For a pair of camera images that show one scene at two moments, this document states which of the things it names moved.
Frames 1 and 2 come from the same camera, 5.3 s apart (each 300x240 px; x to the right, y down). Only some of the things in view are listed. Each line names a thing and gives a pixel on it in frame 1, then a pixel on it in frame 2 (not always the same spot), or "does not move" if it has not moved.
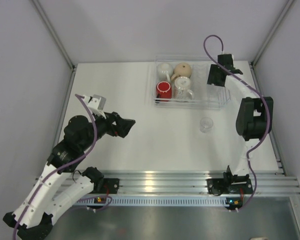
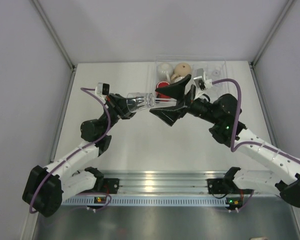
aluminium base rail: x=272 y=182 does not move
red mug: x=163 y=90 does not move
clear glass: x=206 y=124 to x=137 y=101
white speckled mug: x=164 y=71 does not move
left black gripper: x=123 y=125 to x=118 y=105
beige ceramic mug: x=181 y=69 does not move
